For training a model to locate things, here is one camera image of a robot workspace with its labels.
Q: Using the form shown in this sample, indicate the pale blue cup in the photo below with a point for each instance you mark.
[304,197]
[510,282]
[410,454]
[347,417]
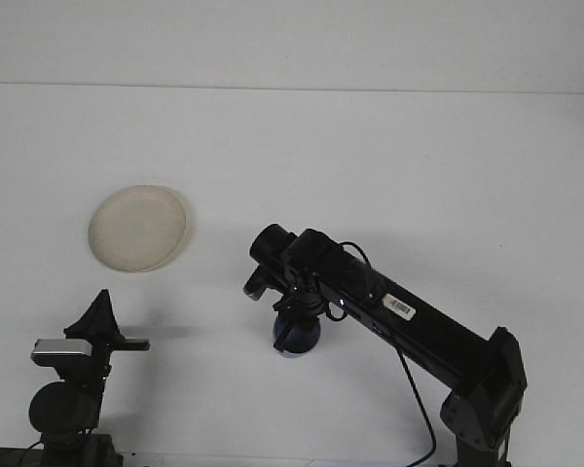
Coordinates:
[307,340]

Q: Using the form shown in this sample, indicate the pale round plate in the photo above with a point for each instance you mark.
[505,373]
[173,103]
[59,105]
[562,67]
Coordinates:
[136,228]

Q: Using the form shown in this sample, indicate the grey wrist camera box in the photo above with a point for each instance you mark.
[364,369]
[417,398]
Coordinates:
[255,287]
[61,349]

